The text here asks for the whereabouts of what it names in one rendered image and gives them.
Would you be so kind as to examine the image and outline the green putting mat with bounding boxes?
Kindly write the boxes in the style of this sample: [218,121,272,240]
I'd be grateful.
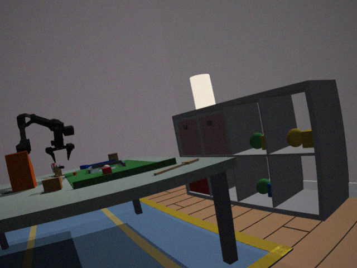
[65,160,156,186]

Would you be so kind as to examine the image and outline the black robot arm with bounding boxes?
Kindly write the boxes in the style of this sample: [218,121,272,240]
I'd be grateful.
[16,113,74,154]

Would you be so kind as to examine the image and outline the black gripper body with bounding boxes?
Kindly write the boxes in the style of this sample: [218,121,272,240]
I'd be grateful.
[45,137,75,154]

